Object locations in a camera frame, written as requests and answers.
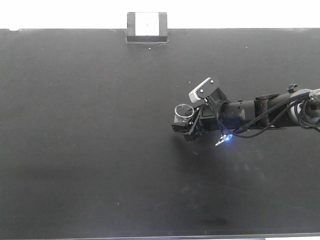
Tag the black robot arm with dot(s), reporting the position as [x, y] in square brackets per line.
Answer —
[298, 107]

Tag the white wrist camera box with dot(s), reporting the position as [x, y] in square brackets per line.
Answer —
[197, 93]

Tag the small clear glass beaker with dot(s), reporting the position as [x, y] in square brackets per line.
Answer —
[183, 113]

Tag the small lit circuit board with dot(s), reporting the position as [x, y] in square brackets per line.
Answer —
[223, 138]

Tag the black white socket box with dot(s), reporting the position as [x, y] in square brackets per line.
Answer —
[147, 28]

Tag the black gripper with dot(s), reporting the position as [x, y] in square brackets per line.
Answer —
[206, 116]

